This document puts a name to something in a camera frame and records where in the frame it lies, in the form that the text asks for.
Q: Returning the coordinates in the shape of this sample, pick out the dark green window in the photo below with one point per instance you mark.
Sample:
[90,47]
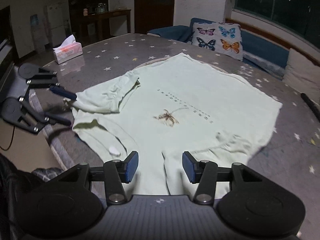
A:
[298,16]

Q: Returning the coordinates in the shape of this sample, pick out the dark display shelf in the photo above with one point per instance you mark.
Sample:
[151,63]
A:
[79,8]

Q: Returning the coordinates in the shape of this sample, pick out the pale green t-shirt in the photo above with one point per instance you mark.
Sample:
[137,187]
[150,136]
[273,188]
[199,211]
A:
[169,107]

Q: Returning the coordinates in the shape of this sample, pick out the white refrigerator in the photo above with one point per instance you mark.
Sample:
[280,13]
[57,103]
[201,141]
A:
[57,23]

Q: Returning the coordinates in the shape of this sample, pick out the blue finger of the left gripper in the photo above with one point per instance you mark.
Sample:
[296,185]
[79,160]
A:
[56,119]
[58,90]

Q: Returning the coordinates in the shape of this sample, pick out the pink tissue box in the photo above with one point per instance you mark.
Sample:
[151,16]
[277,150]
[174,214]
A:
[68,50]

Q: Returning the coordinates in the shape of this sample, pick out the blue sofa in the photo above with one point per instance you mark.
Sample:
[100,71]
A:
[244,43]

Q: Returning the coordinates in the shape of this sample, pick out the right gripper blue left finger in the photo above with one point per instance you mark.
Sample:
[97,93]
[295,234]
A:
[116,173]

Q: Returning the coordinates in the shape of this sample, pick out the dark wooden side table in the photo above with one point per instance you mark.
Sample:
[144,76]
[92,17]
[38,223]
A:
[101,22]

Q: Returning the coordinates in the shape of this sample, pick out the beige plain pillow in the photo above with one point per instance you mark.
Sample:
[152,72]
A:
[302,75]

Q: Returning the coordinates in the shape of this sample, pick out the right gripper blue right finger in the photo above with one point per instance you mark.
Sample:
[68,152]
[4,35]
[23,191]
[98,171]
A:
[204,174]

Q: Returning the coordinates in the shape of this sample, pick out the butterfly print pillow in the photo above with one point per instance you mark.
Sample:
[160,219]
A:
[222,38]

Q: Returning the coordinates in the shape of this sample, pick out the grey star tablecloth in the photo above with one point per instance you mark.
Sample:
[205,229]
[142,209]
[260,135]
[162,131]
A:
[291,157]

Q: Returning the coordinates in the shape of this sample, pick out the dark wooden door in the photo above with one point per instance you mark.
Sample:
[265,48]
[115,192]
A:
[153,14]

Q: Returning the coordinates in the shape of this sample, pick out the water dispenser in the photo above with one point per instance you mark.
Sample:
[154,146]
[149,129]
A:
[38,34]

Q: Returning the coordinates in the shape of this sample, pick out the black remote bar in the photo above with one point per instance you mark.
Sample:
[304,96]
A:
[311,105]

